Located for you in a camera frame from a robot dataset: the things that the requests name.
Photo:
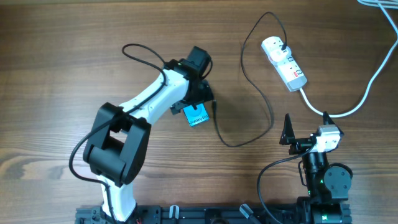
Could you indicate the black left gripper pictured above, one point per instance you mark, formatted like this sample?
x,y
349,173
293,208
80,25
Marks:
x,y
203,94

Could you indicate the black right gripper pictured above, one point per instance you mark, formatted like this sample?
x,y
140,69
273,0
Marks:
x,y
288,136

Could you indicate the blue screen Galaxy smartphone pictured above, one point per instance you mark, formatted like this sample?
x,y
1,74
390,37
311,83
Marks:
x,y
196,115

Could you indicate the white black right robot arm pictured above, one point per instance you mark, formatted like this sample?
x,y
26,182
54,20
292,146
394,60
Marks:
x,y
327,184

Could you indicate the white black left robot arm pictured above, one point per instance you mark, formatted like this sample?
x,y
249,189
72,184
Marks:
x,y
117,145

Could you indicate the white power strip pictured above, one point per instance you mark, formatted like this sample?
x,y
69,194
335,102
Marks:
x,y
284,63

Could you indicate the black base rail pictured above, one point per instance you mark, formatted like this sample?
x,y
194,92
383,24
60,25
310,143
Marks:
x,y
284,213

